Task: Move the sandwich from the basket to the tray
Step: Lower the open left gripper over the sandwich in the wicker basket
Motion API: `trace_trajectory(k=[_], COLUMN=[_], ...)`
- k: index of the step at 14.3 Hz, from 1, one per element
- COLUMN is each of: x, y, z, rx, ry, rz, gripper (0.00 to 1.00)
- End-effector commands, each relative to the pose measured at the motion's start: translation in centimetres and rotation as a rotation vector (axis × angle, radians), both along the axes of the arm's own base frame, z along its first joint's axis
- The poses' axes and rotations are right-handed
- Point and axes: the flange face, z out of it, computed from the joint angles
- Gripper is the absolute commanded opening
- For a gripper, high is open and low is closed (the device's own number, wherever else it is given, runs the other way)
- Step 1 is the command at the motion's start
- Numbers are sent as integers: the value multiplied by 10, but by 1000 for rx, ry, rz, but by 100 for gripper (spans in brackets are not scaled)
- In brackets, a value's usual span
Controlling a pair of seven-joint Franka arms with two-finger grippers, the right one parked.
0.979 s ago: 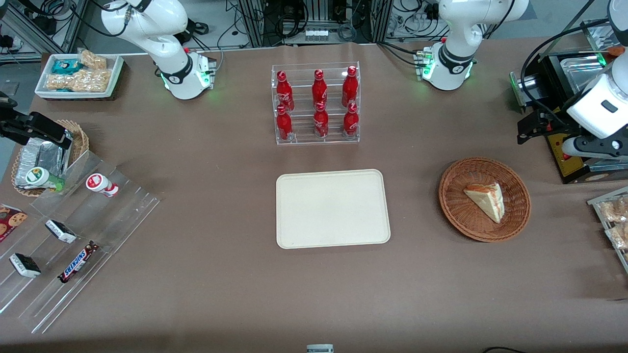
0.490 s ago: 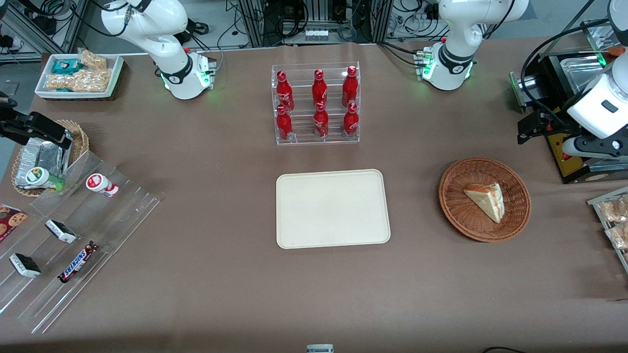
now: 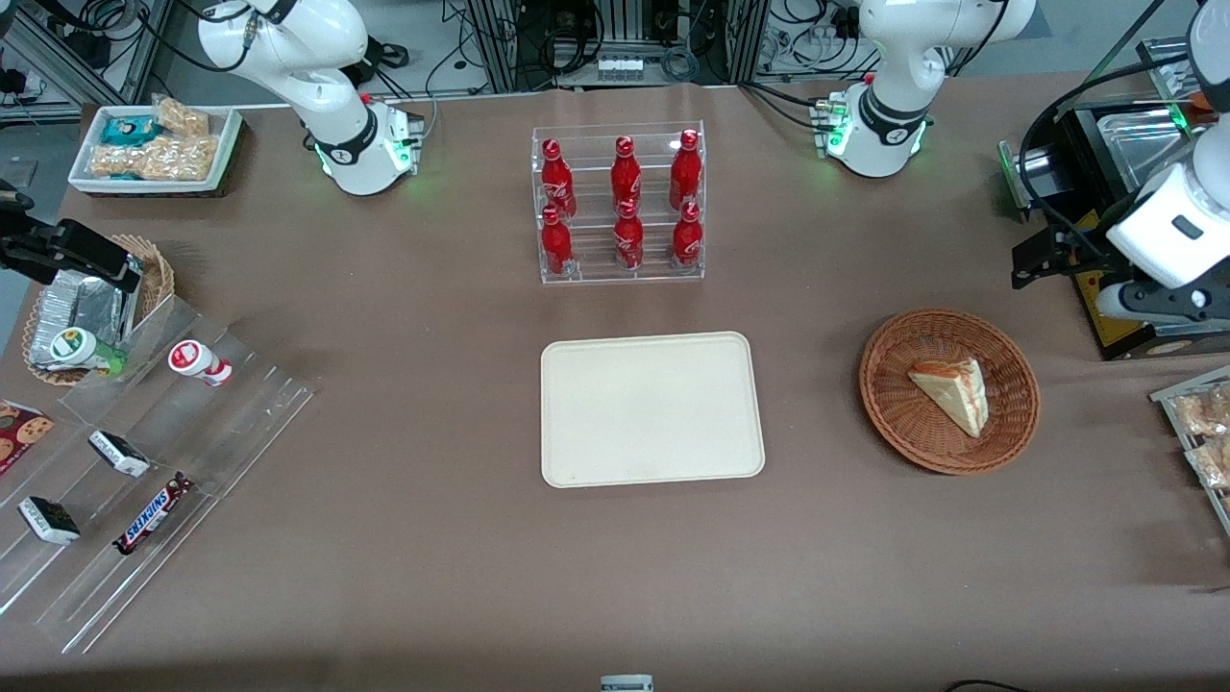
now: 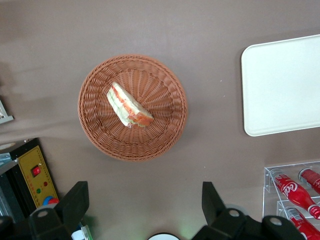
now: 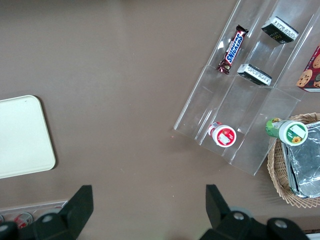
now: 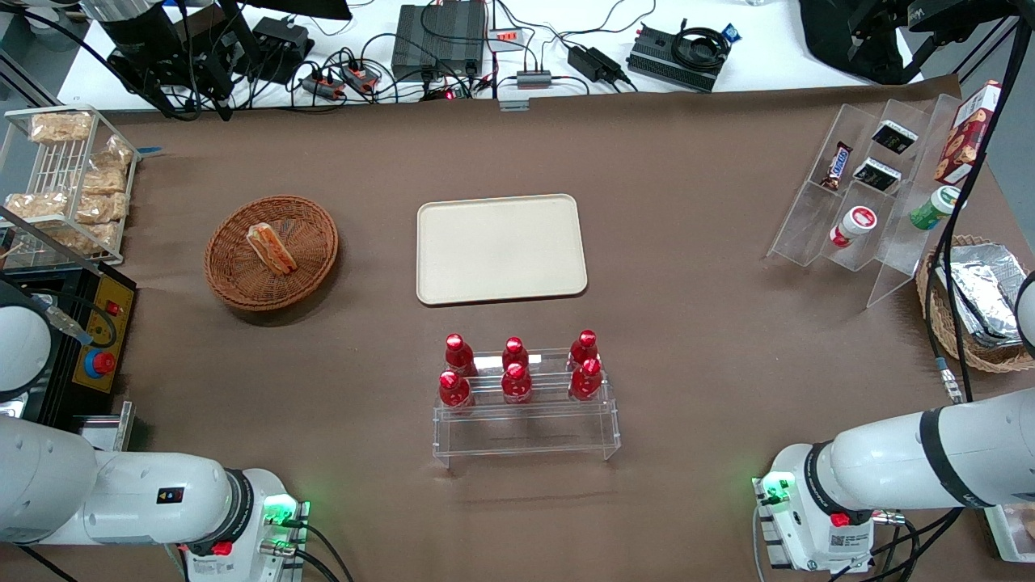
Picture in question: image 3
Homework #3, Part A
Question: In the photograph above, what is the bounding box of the black and white snack bar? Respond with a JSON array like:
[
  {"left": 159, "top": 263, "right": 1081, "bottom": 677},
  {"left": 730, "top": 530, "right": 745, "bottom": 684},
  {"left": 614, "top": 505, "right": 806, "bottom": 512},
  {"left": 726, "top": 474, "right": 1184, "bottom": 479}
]
[
  {"left": 87, "top": 430, "right": 152, "bottom": 479},
  {"left": 17, "top": 496, "right": 82, "bottom": 547}
]

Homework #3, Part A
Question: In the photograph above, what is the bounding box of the grey snack tray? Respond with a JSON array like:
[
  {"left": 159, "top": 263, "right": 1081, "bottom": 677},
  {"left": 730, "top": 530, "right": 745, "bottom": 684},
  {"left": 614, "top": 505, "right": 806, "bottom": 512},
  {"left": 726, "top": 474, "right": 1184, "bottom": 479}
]
[{"left": 1150, "top": 365, "right": 1230, "bottom": 537}]

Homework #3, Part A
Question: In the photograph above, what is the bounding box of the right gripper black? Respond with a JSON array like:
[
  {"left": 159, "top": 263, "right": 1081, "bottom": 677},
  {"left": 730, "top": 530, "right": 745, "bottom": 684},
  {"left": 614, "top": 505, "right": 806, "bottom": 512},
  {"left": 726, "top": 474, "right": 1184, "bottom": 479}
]
[{"left": 0, "top": 189, "right": 145, "bottom": 294}]

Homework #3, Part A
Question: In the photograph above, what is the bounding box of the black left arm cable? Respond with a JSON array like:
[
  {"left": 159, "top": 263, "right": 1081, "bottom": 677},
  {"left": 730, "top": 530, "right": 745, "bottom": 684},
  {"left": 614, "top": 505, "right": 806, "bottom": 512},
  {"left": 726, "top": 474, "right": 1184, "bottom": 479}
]
[{"left": 1017, "top": 53, "right": 1202, "bottom": 260}]

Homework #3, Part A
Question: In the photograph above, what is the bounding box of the white snack tray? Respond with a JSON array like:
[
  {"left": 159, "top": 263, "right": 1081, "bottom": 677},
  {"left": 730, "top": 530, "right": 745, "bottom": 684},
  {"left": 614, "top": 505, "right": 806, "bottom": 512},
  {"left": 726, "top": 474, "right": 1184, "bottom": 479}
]
[{"left": 67, "top": 104, "right": 244, "bottom": 198}]

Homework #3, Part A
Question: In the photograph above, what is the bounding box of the beige rectangular tray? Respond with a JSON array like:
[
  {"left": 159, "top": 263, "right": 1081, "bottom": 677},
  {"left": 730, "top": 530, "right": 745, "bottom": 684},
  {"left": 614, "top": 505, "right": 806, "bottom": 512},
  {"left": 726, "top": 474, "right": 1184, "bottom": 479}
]
[{"left": 540, "top": 332, "right": 767, "bottom": 489}]

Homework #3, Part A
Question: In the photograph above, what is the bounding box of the clear acrylic stepped shelf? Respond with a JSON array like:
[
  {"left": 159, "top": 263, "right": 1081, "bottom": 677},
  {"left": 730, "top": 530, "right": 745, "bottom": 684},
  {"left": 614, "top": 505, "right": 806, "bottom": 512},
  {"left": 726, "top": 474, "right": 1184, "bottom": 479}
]
[{"left": 0, "top": 293, "right": 318, "bottom": 656}]

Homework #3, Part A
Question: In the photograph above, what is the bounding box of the large rice cracker packet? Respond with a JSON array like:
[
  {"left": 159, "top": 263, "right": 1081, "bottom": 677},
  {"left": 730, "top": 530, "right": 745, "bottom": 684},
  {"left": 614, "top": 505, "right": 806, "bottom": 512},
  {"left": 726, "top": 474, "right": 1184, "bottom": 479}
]
[{"left": 89, "top": 135, "right": 220, "bottom": 182}]

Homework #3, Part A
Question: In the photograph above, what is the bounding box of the red cola bottle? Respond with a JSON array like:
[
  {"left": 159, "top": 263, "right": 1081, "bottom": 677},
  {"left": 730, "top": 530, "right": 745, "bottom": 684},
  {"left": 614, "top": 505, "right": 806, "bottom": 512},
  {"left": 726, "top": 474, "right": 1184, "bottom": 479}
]
[
  {"left": 669, "top": 129, "right": 703, "bottom": 210},
  {"left": 672, "top": 201, "right": 703, "bottom": 269},
  {"left": 540, "top": 205, "right": 575, "bottom": 278},
  {"left": 540, "top": 138, "right": 578, "bottom": 220},
  {"left": 611, "top": 136, "right": 643, "bottom": 214},
  {"left": 614, "top": 199, "right": 645, "bottom": 271}
]

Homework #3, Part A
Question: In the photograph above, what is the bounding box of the chocolate chip cookie pack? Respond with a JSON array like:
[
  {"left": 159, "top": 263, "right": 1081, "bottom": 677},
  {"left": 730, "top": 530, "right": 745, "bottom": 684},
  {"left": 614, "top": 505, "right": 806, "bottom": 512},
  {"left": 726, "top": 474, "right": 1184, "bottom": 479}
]
[{"left": 0, "top": 399, "right": 56, "bottom": 477}]

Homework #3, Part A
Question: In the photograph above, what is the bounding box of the clear acrylic bottle rack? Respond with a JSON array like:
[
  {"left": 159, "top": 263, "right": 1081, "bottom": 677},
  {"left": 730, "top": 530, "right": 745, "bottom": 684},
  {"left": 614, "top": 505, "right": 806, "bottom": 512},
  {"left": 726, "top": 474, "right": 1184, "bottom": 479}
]
[{"left": 530, "top": 121, "right": 707, "bottom": 285}]

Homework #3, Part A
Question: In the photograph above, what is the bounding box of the metal warmer pan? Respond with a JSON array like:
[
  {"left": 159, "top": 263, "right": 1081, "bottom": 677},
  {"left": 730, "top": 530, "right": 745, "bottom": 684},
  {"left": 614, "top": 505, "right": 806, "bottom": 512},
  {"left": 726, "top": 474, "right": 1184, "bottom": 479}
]
[{"left": 1100, "top": 106, "right": 1202, "bottom": 195}]

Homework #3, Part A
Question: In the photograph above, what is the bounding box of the black arm base cable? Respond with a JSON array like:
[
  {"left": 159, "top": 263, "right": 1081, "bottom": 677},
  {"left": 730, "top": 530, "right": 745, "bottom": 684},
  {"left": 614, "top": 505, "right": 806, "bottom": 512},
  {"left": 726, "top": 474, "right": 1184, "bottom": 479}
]
[{"left": 738, "top": 82, "right": 827, "bottom": 131}]

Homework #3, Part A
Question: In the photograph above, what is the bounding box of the black food warmer appliance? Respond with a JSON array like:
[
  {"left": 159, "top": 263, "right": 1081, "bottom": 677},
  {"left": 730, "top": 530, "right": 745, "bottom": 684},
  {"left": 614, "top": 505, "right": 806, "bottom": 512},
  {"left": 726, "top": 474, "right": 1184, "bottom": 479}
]
[{"left": 997, "top": 38, "right": 1230, "bottom": 362}]

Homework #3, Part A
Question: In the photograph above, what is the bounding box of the green-lidded yogurt bottle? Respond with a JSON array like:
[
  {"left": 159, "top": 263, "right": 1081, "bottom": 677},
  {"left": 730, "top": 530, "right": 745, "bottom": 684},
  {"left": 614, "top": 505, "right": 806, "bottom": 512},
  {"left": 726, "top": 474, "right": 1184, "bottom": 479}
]
[{"left": 50, "top": 327, "right": 128, "bottom": 376}]

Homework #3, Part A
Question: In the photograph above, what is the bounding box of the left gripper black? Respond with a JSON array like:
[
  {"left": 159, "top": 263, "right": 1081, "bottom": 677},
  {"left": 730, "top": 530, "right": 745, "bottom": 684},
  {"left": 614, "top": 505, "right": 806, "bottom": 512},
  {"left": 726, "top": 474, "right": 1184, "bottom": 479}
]
[{"left": 1012, "top": 231, "right": 1230, "bottom": 324}]

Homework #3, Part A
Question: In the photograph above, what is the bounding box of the small rice cracker packet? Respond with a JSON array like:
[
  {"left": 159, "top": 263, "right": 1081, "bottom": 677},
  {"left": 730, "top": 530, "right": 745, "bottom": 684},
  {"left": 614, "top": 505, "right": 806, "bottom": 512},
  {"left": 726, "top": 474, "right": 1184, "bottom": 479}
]
[{"left": 154, "top": 96, "right": 210, "bottom": 137}]

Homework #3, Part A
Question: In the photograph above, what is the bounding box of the clear bagged pastry packet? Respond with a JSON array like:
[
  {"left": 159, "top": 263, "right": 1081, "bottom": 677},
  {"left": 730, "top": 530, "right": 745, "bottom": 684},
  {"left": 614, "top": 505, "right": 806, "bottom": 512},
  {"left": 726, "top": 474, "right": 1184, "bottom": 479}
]
[
  {"left": 1174, "top": 384, "right": 1230, "bottom": 438},
  {"left": 1187, "top": 437, "right": 1230, "bottom": 491}
]

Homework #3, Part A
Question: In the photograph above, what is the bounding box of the teal snack packet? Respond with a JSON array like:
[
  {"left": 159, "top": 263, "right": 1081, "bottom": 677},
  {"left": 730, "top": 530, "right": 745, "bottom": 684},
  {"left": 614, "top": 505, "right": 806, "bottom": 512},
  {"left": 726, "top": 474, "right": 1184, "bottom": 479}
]
[{"left": 101, "top": 115, "right": 164, "bottom": 147}]

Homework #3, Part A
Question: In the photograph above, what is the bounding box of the red-lidded yogurt bottle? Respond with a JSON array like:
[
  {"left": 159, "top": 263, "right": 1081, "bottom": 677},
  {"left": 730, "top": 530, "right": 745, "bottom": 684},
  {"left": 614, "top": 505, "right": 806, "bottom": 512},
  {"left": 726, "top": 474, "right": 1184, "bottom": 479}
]
[{"left": 168, "top": 339, "right": 234, "bottom": 388}]

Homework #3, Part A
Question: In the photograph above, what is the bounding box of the aluminium profile frame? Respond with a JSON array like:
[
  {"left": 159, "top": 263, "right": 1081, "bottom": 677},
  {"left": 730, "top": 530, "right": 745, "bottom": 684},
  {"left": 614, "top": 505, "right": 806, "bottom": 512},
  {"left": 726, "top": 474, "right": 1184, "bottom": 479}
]
[{"left": 0, "top": 0, "right": 174, "bottom": 121}]

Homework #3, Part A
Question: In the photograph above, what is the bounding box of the small light wicker basket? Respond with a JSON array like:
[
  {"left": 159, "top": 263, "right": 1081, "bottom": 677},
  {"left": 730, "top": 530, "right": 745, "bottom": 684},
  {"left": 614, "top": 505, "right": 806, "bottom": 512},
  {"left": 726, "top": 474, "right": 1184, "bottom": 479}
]
[{"left": 21, "top": 234, "right": 177, "bottom": 387}]

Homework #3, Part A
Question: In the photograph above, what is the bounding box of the triangular sandwich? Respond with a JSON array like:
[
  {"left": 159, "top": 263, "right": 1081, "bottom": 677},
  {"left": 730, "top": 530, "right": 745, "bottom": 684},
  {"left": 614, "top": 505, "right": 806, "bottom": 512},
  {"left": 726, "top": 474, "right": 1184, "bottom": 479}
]
[{"left": 908, "top": 358, "right": 989, "bottom": 439}]

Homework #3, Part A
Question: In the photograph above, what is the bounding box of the aluminium equipment rack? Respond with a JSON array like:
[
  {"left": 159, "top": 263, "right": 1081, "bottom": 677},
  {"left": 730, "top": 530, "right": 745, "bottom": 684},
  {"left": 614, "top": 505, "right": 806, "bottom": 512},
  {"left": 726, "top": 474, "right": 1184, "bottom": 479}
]
[{"left": 461, "top": 0, "right": 770, "bottom": 92}]

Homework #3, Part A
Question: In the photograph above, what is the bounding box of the silver foil packet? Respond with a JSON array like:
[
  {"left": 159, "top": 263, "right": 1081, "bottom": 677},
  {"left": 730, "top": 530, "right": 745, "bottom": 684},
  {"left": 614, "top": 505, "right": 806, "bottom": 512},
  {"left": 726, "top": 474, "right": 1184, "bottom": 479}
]
[{"left": 27, "top": 267, "right": 145, "bottom": 371}]

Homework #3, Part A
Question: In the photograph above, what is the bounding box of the brown round wicker basket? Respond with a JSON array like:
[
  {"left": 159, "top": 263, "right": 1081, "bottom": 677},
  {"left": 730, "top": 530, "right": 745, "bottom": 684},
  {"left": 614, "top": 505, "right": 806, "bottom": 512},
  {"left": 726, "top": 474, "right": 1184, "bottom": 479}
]
[{"left": 858, "top": 308, "right": 1042, "bottom": 477}]

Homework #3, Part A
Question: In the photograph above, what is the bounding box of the Snickers chocolate bar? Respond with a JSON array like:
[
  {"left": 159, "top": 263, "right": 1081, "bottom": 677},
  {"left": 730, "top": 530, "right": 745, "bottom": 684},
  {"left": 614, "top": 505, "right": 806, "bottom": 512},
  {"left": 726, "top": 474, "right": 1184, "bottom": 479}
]
[{"left": 112, "top": 472, "right": 195, "bottom": 556}]

